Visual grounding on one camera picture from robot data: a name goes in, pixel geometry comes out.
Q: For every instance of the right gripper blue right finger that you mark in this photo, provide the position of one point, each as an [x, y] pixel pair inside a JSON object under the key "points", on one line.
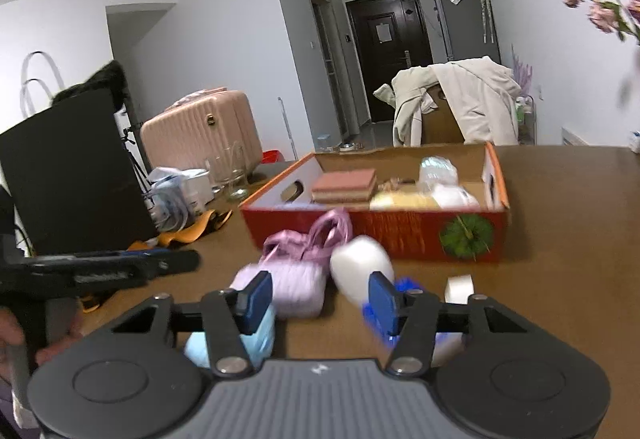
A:
{"points": [[409, 317]]}

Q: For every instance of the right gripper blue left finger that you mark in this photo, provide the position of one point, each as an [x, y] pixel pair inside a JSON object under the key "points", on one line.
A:
{"points": [[246, 308]]}

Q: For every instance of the blue tissue pack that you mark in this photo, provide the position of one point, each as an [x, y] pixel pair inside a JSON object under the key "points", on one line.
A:
{"points": [[389, 305]]}

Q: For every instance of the light blue plush toy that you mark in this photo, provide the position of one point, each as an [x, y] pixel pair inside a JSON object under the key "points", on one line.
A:
{"points": [[221, 339]]}

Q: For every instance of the lavender knitted pouch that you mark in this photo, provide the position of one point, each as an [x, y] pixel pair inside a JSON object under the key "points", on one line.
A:
{"points": [[298, 287]]}

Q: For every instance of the white round sponge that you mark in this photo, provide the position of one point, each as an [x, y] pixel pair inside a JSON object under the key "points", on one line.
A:
{"points": [[352, 264]]}

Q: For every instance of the yellow white plush toy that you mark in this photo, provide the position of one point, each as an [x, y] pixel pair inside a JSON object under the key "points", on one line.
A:
{"points": [[441, 198]]}

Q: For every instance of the small orange snack packet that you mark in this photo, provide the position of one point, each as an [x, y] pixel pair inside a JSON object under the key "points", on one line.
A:
{"points": [[396, 184]]}

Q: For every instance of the iridescent crinkly bag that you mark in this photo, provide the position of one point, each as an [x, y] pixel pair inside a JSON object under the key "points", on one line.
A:
{"points": [[436, 170]]}

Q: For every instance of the pink satin scrunchie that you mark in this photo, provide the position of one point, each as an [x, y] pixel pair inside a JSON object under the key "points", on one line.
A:
{"points": [[333, 229]]}

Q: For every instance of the person's left hand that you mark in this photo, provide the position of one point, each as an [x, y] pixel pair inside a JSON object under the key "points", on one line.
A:
{"points": [[13, 340]]}

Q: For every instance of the orange cardboard box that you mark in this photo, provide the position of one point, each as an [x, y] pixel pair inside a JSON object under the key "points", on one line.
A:
{"points": [[413, 233]]}

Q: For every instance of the black bag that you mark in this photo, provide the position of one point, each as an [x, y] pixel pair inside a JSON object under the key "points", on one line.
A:
{"points": [[70, 175]]}

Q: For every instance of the white blue appliance bundle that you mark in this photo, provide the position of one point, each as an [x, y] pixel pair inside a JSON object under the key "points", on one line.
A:
{"points": [[177, 197]]}

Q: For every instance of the glass jar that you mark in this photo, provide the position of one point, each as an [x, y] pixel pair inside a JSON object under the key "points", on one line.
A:
{"points": [[228, 173]]}

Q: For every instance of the red plastic bucket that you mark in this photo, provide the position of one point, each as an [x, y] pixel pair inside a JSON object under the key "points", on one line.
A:
{"points": [[272, 156]]}

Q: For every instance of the wooden chair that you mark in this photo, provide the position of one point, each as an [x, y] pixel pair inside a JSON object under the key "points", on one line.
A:
{"points": [[440, 126]]}

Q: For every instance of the pink suitcase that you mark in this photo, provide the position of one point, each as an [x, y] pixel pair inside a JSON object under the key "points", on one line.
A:
{"points": [[200, 126]]}

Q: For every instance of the beige coat on chair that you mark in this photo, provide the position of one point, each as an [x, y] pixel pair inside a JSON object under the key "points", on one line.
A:
{"points": [[479, 92]]}

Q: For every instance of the dark entrance door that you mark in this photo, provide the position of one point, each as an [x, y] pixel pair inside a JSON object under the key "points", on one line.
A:
{"points": [[390, 35]]}

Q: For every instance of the small white bottle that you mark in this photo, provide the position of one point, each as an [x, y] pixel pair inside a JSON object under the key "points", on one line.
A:
{"points": [[634, 142]]}

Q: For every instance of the grey refrigerator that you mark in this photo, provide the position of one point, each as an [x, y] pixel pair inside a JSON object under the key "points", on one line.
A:
{"points": [[468, 29]]}

